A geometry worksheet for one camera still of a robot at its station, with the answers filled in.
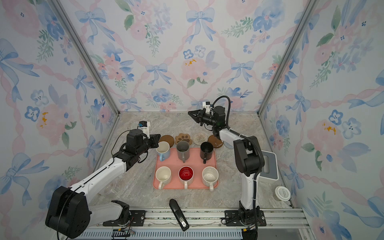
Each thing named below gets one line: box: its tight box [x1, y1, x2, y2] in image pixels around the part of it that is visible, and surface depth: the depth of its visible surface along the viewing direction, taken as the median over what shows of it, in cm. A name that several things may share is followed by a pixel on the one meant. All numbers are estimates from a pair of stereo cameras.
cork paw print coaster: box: [174, 133, 193, 146], surface depth 107 cm
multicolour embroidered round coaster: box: [192, 132, 208, 146], surface depth 106 cm
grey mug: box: [176, 140, 190, 163], surface depth 89 cm
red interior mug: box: [178, 165, 194, 190], surface depth 83 cm
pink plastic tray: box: [153, 142, 219, 192], surface depth 87 cm
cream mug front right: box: [201, 166, 219, 192], surface depth 83 cm
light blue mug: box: [155, 141, 171, 162], surface depth 90 cm
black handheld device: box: [169, 198, 190, 232], surface depth 73 cm
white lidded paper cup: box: [275, 186, 291, 202], surface depth 77 cm
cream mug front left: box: [155, 166, 172, 190], surface depth 82 cm
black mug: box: [200, 141, 214, 164], surface depth 92 cm
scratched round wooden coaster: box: [207, 134, 224, 149], surface depth 103 cm
